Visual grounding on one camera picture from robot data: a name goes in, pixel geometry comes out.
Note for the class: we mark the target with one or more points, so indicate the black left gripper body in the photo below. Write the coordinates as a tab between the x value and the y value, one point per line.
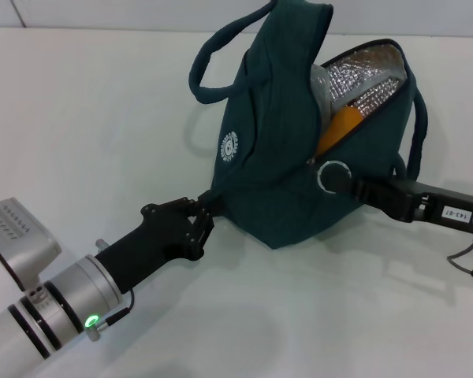
150	244

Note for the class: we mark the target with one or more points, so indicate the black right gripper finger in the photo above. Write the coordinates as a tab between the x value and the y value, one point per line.
335	177

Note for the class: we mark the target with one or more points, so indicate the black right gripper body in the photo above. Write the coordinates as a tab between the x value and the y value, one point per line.
418	201

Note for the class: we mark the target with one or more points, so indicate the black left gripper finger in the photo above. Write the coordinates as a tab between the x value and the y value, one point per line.
192	205
201	232

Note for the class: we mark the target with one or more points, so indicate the orange yellow pear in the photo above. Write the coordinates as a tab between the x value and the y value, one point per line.
339	130

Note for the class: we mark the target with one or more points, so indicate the teal fabric lunch bag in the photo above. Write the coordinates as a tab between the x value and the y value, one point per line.
284	189

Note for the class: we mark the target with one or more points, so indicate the clear container with blue lid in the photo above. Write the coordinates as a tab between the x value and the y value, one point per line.
319	86

